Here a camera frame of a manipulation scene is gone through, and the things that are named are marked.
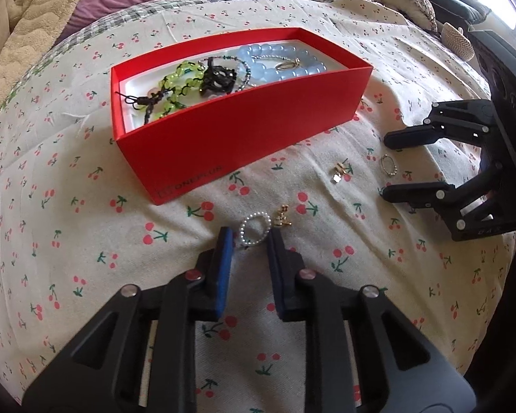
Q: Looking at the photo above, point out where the gold earring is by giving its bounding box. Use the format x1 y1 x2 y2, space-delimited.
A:
272 205 293 227

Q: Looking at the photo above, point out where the white clover earring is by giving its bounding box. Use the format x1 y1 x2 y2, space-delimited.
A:
329 158 354 184

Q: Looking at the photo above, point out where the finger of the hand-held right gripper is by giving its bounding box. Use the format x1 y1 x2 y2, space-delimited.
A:
380 160 516 242
384 100 497 151

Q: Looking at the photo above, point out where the floral cushion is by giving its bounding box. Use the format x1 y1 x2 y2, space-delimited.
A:
360 0 438 32

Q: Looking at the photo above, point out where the dark seed-bead bracelet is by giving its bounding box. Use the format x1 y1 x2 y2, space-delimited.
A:
206 54 254 94

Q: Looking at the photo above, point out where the red cardboard box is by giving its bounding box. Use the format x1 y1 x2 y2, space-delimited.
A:
110 27 374 206

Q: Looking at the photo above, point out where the blue large-bead bracelet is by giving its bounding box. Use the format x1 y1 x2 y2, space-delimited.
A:
236 42 328 87

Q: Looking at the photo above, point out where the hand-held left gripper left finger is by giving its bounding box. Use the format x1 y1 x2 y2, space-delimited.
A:
23 226 235 413

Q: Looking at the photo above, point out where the black beaded flower ornament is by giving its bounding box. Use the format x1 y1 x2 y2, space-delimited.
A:
199 64 238 96

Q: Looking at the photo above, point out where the white pearl bead ring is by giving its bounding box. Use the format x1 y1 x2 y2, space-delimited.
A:
239 211 272 248

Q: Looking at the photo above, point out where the woven basket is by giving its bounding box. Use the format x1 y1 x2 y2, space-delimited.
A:
440 21 476 60

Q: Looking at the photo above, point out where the beige fleece blanket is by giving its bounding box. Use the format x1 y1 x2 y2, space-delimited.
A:
0 0 126 135

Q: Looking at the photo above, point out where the green bead bracelet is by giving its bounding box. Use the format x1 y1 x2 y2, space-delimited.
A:
155 61 208 118

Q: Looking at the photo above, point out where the black braided cord bracelet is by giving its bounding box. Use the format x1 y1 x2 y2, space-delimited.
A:
117 87 175 126

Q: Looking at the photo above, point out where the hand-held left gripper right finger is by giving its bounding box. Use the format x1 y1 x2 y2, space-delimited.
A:
266 226 476 413

